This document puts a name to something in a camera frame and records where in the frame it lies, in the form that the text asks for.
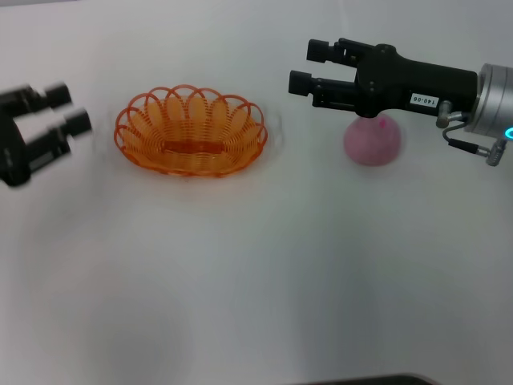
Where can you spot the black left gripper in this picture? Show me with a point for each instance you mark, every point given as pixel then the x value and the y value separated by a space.
pixel 14 144

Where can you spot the pink peach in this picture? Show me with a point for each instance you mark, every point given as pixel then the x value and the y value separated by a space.
pixel 372 142

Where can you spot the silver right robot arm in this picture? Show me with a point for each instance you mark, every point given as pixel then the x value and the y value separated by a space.
pixel 495 100

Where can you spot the orange woven plastic basket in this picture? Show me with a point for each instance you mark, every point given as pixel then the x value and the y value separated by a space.
pixel 192 136

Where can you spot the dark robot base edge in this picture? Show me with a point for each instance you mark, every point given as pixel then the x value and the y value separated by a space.
pixel 368 380

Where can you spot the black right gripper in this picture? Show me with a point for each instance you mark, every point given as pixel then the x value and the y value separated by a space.
pixel 401 84

